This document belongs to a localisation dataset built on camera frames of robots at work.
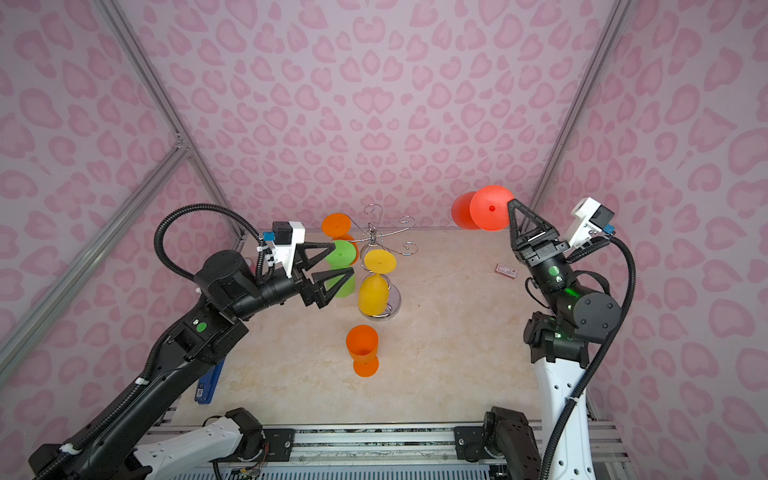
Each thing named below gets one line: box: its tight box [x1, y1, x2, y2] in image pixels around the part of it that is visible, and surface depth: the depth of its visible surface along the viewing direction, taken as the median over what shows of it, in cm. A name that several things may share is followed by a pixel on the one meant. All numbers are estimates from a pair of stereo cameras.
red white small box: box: [494, 263, 518, 279], surface depth 109 cm
